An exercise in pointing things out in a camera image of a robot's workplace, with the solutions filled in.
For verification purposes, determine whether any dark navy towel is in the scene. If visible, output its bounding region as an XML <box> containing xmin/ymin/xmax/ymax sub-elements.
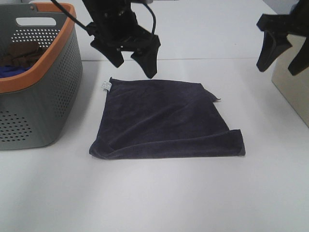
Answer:
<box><xmin>89</xmin><ymin>78</ymin><xmax>245</xmax><ymax>160</ymax></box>

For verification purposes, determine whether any brown towel in basket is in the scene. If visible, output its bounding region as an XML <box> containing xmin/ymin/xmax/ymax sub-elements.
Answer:
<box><xmin>0</xmin><ymin>41</ymin><xmax>47</xmax><ymax>68</ymax></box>

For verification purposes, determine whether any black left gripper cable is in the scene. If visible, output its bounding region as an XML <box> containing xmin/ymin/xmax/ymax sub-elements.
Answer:
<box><xmin>50</xmin><ymin>0</ymin><xmax>157</xmax><ymax>37</ymax></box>

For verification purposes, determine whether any grey basket with orange rim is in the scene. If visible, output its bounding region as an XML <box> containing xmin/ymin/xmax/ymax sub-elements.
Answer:
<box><xmin>0</xmin><ymin>2</ymin><xmax>83</xmax><ymax>150</ymax></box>

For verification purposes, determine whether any blue towel in basket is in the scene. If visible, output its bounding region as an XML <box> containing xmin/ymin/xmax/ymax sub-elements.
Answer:
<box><xmin>0</xmin><ymin>66</ymin><xmax>31</xmax><ymax>78</ymax></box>

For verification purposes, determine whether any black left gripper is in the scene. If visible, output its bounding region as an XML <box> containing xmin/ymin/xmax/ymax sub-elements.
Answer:
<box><xmin>83</xmin><ymin>0</ymin><xmax>161</xmax><ymax>79</ymax></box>

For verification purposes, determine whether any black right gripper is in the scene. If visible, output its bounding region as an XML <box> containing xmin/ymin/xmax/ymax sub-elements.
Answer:
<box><xmin>256</xmin><ymin>0</ymin><xmax>309</xmax><ymax>75</ymax></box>

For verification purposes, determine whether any beige fabric storage box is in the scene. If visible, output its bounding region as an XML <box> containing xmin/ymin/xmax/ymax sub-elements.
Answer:
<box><xmin>272</xmin><ymin>34</ymin><xmax>309</xmax><ymax>125</ymax></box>

